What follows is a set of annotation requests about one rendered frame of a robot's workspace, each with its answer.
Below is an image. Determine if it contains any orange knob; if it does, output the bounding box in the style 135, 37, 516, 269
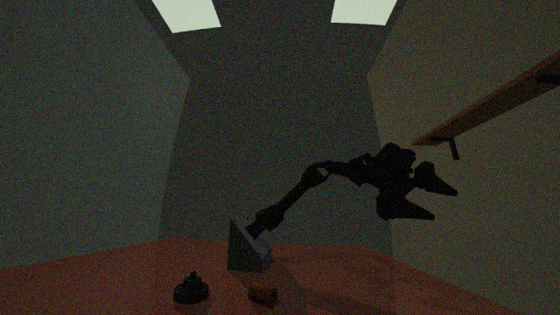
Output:
248, 283, 277, 307

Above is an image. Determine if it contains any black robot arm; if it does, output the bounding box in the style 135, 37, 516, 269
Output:
245, 143, 416, 240

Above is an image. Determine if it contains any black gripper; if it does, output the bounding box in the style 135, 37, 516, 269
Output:
374, 161, 458, 221

